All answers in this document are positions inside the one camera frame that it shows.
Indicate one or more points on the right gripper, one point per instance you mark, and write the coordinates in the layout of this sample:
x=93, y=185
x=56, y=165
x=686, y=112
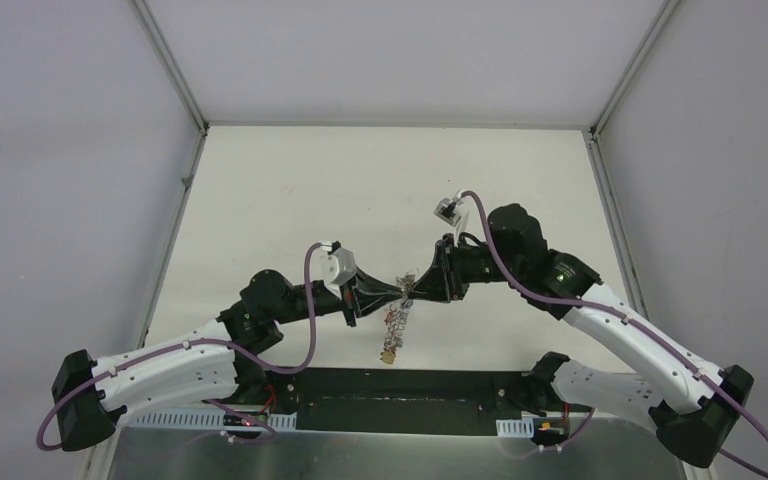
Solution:
x=443, y=281

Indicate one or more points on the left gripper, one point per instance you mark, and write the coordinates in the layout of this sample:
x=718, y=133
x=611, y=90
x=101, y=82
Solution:
x=350, y=301

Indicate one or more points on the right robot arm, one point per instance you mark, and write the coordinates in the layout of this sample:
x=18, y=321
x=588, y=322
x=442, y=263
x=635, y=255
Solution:
x=684, y=399

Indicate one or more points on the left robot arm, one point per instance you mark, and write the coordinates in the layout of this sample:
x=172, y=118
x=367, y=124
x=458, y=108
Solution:
x=222, y=358

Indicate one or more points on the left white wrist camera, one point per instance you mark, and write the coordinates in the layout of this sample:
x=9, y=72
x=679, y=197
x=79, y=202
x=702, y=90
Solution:
x=338, y=264

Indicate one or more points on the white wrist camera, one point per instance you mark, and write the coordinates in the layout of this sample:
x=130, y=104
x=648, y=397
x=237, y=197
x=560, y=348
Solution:
x=338, y=264
x=449, y=210

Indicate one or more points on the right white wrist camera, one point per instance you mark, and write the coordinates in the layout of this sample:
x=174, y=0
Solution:
x=449, y=210

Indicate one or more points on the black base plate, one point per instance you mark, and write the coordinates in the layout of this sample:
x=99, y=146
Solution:
x=426, y=402

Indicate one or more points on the right white cable duct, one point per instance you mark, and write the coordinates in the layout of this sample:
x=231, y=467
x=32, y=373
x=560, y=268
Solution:
x=515, y=428

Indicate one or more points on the white cable duct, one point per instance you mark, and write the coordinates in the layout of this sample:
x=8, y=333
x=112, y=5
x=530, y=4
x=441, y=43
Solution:
x=203, y=419
x=515, y=428

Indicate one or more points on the aluminium frame rail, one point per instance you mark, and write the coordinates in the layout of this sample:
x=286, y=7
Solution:
x=149, y=388

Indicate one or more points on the left white cable duct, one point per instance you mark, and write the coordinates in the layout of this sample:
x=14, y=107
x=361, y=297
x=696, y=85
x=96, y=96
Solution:
x=203, y=419

